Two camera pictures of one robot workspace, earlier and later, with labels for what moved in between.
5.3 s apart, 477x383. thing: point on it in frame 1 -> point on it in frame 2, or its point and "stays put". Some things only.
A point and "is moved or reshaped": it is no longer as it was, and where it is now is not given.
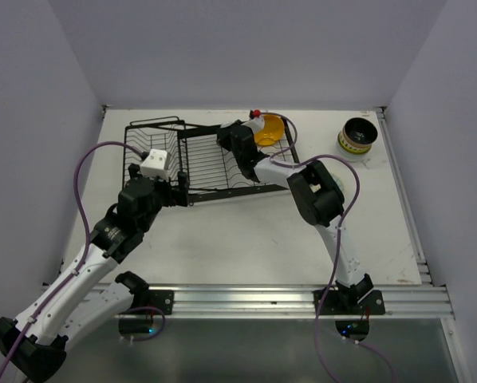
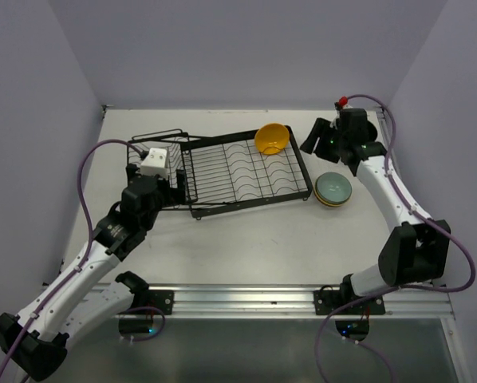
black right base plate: [372, 304] stays put
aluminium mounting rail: [301, 301] stays put
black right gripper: [222, 134] -> [321, 128]
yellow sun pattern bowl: [341, 175] is moved or reshaped
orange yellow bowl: [272, 132] is moved or reshaped
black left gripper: [171, 193] stays put
